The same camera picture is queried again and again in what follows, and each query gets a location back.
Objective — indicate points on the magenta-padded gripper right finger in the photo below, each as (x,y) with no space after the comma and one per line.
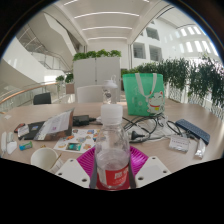
(153,170)

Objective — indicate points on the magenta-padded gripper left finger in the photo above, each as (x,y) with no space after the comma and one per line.
(73,171)

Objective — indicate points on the clear plastic water bottle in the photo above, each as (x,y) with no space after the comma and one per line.
(111,143)

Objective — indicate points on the colourful sticker sheet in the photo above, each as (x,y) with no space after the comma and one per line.
(78,140)

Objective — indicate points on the white flat packet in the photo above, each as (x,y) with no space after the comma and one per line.
(179,143)

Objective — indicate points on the printed booklet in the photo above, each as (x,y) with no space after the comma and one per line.
(56,125)

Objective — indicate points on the small clear wrapped packet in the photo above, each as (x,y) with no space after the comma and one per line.
(200,149)

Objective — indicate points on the black power adapter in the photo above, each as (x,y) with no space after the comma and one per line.
(81,120)

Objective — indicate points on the small blue-green tube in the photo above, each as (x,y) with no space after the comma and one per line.
(25,146)

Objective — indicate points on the dark blue keyboard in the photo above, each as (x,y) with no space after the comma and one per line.
(193,130)

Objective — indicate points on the black notebook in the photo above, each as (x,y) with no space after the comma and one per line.
(31,131)

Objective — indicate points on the small red-black case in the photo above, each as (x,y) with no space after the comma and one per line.
(19,127)

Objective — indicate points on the green tote bag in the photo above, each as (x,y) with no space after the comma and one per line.
(141,100)

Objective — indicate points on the small grey-white mouse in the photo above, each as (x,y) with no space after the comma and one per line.
(10,136)

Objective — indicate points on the black chair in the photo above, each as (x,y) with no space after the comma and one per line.
(42,98)

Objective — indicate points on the white paper sheet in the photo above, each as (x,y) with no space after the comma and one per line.
(7,116)

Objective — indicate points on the clear glass jug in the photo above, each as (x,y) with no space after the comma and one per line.
(109,88)

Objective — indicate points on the potted green plants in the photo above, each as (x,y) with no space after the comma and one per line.
(69,78)

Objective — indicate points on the wooden handrail glass railing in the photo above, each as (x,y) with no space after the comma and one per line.
(23,91)

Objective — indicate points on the white cabinet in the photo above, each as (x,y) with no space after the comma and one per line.
(86,71)

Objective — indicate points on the green hedge plants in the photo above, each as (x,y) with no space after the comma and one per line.
(196,78)

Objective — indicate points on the green plants on cabinet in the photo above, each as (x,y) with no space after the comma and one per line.
(96,54)

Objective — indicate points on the ceiling light strips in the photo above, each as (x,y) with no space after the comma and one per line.
(106,28)

